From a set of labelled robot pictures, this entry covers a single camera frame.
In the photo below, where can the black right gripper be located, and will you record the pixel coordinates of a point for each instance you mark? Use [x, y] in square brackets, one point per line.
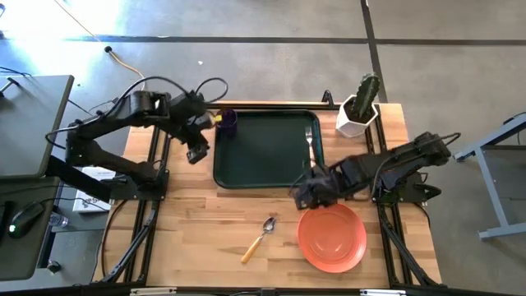
[318, 187]

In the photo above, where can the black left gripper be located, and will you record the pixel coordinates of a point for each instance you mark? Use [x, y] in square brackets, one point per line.
[197, 123]

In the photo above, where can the purple translucent cup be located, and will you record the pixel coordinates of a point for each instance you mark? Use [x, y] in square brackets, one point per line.
[227, 123]

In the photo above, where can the silver fork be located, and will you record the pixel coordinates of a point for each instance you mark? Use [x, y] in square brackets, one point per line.
[311, 144]

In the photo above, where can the orange plate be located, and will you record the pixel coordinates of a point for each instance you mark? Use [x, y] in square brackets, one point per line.
[332, 238]

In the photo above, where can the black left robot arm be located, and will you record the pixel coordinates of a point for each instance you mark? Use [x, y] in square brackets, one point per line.
[102, 123]

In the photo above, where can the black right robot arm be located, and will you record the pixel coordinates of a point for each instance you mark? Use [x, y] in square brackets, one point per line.
[411, 158]

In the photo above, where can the dark green plastic tray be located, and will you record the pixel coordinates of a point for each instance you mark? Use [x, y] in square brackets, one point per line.
[267, 152]

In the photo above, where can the white hexagonal planter pot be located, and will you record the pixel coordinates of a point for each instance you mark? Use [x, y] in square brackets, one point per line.
[349, 127]

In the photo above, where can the green cactus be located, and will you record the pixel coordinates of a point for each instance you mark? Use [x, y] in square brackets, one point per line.
[365, 96]

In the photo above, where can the white printed booklet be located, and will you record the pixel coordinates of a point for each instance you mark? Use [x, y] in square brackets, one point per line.
[92, 203]

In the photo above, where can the grey desk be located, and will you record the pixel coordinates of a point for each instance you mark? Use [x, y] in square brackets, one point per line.
[33, 127]

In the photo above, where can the clear water bottle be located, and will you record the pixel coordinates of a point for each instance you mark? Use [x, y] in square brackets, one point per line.
[58, 219]

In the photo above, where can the black computer mouse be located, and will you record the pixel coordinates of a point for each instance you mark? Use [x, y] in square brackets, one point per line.
[24, 218]

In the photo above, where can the dark desk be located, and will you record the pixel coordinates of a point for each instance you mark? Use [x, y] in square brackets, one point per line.
[24, 255]

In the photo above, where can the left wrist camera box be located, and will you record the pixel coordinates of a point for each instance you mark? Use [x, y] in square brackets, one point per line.
[198, 154]

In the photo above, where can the black aluminium rig frame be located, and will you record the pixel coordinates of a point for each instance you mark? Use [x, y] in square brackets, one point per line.
[263, 106]

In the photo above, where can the silver frame bracket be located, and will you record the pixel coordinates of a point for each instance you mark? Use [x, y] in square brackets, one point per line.
[383, 292]
[153, 291]

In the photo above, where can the grey metal table frame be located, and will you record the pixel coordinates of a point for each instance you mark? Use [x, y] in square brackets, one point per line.
[489, 181]

